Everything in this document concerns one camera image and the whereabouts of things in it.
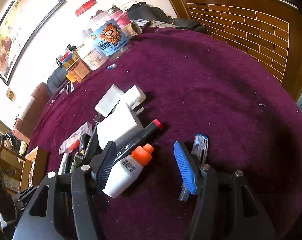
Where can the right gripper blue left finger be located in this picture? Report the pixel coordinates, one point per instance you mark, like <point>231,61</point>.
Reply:
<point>102,164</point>

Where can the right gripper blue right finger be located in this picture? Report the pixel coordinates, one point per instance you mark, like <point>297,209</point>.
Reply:
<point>187,166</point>

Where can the white bottle orange cap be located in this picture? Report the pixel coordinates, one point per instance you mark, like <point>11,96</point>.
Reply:
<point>127,170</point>

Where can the blue clear utility knife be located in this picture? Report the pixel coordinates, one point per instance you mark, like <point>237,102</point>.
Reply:
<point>199,149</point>

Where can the black marker red cap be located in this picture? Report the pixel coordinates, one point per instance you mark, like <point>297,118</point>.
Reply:
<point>137,140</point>

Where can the black gold tube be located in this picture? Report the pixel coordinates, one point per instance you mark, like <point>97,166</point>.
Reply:
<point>83,142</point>

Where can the black pen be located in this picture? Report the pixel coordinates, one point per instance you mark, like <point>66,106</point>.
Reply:
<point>93,147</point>

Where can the large white power adapter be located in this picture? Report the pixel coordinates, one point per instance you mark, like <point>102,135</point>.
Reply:
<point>118,127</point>

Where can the clear packaged red item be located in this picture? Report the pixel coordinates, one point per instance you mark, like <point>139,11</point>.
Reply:
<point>72,142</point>

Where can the white square charger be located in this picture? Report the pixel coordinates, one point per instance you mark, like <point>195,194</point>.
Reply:
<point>108,102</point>

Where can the white rounded charger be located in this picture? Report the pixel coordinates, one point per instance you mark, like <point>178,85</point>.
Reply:
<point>133,97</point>

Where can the wooden tray box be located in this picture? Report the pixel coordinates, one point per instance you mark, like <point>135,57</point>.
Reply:
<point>33,170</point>

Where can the maroon tablecloth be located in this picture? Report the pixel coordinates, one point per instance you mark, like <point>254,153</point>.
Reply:
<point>194,84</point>

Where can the brown armchair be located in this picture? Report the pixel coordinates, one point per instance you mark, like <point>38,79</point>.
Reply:
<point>31,111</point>

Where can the amber glass jar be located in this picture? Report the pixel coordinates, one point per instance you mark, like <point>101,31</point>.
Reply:
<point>78,71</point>

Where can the small blue clear lighter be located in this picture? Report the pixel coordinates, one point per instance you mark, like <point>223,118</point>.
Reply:
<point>112,66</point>

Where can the dark grey sofa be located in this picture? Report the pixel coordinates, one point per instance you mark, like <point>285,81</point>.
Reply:
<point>57,79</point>

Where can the white label plastic jar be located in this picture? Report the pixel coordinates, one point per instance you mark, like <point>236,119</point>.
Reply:
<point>92,56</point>

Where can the blue cartoon snack jar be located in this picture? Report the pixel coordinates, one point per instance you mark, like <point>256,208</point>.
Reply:
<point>109,38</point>

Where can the pink thermos bottle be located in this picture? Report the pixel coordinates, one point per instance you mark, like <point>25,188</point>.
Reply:
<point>121,19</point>

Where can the red lid clear jar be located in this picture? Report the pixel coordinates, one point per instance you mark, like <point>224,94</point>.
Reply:
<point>85,13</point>

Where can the framed horse painting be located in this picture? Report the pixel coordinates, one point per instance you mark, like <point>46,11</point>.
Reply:
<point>20,20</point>

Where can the wooden brick pattern cabinet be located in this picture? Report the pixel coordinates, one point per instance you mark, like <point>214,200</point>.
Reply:
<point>270,31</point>

